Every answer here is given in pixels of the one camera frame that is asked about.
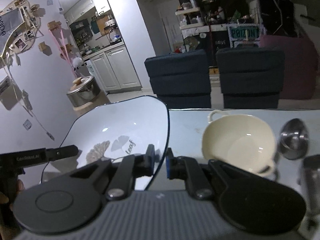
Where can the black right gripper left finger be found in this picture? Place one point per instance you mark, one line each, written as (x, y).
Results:
(116, 181)

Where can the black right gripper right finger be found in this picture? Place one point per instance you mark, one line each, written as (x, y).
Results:
(202, 181)

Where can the white leaf print plate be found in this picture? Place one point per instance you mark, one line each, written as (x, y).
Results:
(115, 131)

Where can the cream ceramic cup bowl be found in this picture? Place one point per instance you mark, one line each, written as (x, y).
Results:
(241, 140)

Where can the round stainless steel bowl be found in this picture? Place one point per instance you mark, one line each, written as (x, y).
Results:
(294, 140)

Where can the rectangular stainless steel tray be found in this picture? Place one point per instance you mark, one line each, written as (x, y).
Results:
(309, 181)

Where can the person's left hand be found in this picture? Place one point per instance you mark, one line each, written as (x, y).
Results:
(9, 191)

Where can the left dark blue chair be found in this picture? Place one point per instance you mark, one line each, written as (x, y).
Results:
(181, 80)

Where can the dark blue chair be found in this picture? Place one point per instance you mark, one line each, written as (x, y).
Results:
(251, 78)
(181, 80)

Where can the white kitchen cabinets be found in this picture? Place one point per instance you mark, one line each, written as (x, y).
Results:
(113, 69)

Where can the right dark blue chair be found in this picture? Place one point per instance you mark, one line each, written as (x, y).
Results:
(251, 78)

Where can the cluttered white shelf unit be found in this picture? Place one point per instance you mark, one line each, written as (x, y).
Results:
(192, 17)

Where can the teal poizon sign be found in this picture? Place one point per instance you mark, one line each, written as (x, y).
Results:
(244, 35)

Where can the maroon armchair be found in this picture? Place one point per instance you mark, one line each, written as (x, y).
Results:
(301, 65)

